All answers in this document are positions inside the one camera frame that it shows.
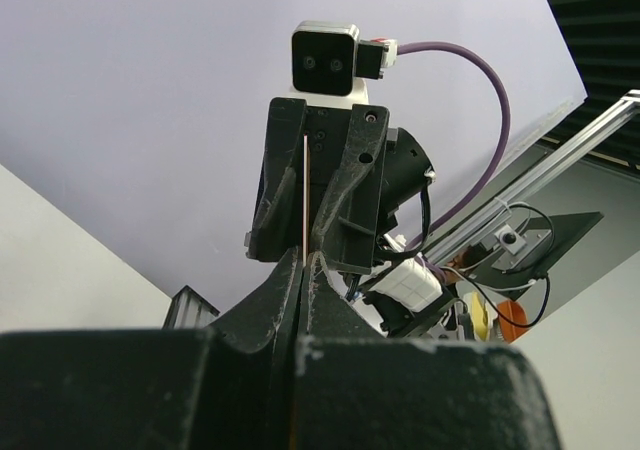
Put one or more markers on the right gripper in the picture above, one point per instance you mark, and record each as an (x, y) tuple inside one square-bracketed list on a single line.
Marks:
[(361, 171)]

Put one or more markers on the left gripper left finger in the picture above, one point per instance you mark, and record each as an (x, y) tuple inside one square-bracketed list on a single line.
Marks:
[(224, 386)]

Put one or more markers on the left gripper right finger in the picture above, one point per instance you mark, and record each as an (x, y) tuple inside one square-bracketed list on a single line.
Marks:
[(355, 389)]

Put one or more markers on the gold card from bin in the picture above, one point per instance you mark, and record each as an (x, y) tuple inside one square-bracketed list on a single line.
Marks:
[(305, 200)]

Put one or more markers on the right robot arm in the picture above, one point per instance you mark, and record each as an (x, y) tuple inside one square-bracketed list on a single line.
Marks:
[(407, 294)]

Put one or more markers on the orange tape roll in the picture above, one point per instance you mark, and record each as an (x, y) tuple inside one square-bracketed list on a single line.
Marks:
[(508, 325)]

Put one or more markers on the aluminium table frame rail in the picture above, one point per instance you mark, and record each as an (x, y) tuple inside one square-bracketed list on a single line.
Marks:
[(484, 219)]

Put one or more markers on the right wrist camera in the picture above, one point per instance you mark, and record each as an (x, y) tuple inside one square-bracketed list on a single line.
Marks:
[(331, 63)]

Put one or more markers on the overhead camera mount plate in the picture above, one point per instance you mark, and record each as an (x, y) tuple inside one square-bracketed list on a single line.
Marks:
[(539, 244)]

